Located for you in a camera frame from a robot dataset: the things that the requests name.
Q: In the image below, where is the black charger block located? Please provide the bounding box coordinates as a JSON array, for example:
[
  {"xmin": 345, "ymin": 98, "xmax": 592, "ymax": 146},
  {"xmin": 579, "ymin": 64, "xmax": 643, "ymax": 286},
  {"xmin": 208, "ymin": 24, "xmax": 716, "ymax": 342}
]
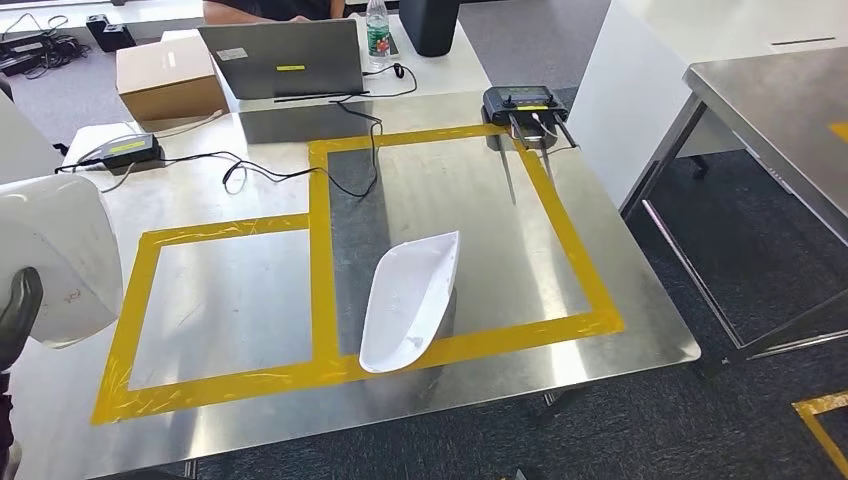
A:
[{"xmin": 86, "ymin": 13, "xmax": 137, "ymax": 53}]

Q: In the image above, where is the steel workbench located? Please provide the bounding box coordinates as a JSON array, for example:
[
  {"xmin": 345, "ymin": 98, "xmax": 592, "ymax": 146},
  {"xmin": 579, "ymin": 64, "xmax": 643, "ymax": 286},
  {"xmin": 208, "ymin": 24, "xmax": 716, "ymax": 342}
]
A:
[{"xmin": 0, "ymin": 89, "xmax": 704, "ymax": 480}]

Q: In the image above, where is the clear water bottle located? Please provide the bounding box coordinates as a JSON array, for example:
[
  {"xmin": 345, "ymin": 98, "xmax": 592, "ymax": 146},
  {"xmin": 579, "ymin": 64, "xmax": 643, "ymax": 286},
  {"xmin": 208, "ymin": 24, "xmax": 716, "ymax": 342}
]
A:
[{"xmin": 364, "ymin": 0, "xmax": 393, "ymax": 69}]

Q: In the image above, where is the white cabinet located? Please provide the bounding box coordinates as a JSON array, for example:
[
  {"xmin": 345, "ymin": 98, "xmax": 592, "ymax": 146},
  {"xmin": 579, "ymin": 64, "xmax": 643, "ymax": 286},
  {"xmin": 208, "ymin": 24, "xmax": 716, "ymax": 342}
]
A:
[{"xmin": 566, "ymin": 0, "xmax": 848, "ymax": 210}]

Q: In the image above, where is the person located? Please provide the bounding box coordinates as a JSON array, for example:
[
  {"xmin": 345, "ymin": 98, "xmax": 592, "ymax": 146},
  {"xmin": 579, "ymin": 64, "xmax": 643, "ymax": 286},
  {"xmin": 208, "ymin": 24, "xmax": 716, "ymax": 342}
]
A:
[{"xmin": 201, "ymin": 0, "xmax": 348, "ymax": 25}]

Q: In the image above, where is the black adapter cable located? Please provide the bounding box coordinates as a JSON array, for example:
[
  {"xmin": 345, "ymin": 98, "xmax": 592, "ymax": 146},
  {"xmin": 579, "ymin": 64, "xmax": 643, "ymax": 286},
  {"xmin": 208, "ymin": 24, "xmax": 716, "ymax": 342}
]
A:
[{"xmin": 158, "ymin": 99, "xmax": 386, "ymax": 200}]

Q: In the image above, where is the black earphone cable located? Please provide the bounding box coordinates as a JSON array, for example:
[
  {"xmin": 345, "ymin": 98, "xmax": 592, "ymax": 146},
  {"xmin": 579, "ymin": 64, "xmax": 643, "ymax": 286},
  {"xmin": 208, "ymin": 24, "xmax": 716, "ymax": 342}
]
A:
[{"xmin": 360, "ymin": 61, "xmax": 420, "ymax": 101}]

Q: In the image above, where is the black remote controller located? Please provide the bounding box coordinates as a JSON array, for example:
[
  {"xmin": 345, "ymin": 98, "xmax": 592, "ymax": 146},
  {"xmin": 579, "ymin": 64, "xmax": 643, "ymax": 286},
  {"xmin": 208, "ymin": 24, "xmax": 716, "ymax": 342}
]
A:
[{"xmin": 481, "ymin": 84, "xmax": 582, "ymax": 207}]

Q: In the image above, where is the cardboard box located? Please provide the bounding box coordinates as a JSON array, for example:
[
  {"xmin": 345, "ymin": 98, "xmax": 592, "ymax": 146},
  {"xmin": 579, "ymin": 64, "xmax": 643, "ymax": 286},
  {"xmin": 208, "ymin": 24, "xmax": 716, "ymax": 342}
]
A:
[{"xmin": 115, "ymin": 34, "xmax": 231, "ymax": 125}]

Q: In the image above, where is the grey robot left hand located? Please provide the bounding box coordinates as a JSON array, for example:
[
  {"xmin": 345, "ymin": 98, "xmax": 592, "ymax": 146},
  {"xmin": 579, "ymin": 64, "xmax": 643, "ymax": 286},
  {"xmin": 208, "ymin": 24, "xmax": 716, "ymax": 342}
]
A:
[{"xmin": 0, "ymin": 266, "xmax": 45, "ymax": 376}]

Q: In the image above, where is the black power adapter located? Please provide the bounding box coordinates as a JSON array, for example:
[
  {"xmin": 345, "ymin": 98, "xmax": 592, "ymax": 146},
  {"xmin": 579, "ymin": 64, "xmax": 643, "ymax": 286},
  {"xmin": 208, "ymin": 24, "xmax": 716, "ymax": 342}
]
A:
[{"xmin": 97, "ymin": 133, "xmax": 164, "ymax": 171}]

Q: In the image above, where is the white curved shell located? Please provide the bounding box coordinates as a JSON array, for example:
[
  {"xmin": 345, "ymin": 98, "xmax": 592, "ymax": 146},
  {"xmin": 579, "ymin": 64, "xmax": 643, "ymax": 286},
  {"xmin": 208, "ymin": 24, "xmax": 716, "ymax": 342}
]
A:
[{"xmin": 0, "ymin": 92, "xmax": 64, "ymax": 188}]

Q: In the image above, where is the grey laptop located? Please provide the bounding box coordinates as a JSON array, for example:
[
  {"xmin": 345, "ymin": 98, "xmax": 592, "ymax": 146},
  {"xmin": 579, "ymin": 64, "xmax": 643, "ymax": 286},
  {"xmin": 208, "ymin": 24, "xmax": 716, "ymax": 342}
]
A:
[{"xmin": 197, "ymin": 18, "xmax": 370, "ymax": 104}]

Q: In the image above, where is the black bin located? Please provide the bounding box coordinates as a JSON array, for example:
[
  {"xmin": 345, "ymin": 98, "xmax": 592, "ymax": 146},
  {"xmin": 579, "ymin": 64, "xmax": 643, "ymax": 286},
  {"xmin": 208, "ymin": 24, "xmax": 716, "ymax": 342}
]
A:
[{"xmin": 397, "ymin": 0, "xmax": 462, "ymax": 58}]

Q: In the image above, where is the steel table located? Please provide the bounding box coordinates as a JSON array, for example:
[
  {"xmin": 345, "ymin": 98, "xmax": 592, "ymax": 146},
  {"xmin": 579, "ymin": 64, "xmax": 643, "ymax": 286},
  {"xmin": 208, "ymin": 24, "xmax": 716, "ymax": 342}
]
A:
[{"xmin": 619, "ymin": 46, "xmax": 848, "ymax": 380}]

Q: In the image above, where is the white plastic shell part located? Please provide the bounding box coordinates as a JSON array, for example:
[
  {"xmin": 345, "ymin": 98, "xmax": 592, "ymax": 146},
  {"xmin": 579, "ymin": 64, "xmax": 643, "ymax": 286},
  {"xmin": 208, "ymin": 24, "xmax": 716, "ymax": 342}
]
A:
[
  {"xmin": 0, "ymin": 174, "xmax": 125, "ymax": 350},
  {"xmin": 357, "ymin": 230, "xmax": 462, "ymax": 375}
]

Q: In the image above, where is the black device with cables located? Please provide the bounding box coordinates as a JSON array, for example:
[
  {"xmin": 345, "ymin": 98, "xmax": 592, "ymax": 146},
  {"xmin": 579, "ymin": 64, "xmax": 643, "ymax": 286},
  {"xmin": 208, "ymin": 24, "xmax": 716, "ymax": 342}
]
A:
[{"xmin": 0, "ymin": 29, "xmax": 92, "ymax": 78}]

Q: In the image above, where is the yellow floor tape square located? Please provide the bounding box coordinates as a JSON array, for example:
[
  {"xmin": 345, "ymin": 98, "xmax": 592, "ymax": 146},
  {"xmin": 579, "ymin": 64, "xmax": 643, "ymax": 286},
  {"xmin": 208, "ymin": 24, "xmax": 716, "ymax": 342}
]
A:
[{"xmin": 791, "ymin": 390, "xmax": 848, "ymax": 480}]

